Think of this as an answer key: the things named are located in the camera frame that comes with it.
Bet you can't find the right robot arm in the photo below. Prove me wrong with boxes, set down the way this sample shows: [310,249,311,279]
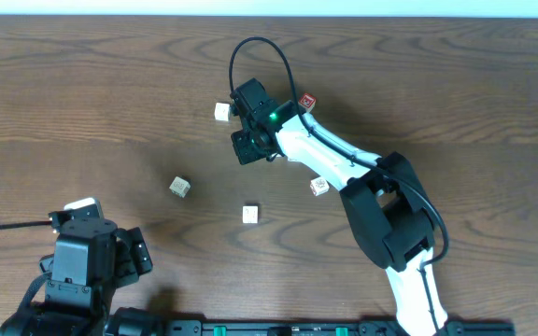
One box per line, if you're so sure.
[232,98,447,335]

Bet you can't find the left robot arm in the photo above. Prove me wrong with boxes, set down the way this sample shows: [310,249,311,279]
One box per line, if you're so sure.
[0,204,153,335]

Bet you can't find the plain wooden block upper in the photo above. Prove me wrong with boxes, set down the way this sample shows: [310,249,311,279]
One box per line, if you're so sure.
[214,103,231,122]

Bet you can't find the red letter E block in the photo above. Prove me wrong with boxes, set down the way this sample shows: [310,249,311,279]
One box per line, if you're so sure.
[298,92,317,113]

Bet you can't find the wooden block blue H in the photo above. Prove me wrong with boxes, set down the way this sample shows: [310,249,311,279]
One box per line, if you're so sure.
[242,205,259,224]

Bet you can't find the wooden block green side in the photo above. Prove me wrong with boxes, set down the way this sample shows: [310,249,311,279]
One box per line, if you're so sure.
[169,176,191,198]

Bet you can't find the wooden block with M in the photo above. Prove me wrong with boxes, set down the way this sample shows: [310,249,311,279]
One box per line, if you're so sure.
[310,176,330,196]

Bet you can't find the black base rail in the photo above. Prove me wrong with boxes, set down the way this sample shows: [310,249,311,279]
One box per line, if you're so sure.
[164,320,517,336]

